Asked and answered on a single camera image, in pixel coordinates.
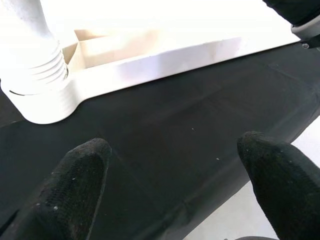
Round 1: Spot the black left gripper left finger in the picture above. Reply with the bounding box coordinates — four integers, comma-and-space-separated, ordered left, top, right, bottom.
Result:
0, 137, 113, 240

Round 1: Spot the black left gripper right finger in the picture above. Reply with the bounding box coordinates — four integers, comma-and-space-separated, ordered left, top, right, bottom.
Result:
236, 131, 320, 240

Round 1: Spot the white plastic table leg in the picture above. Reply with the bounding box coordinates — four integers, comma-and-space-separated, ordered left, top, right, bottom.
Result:
0, 0, 70, 97

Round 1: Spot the white plastic children table top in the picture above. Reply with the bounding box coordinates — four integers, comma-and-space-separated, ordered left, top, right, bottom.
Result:
0, 0, 301, 125

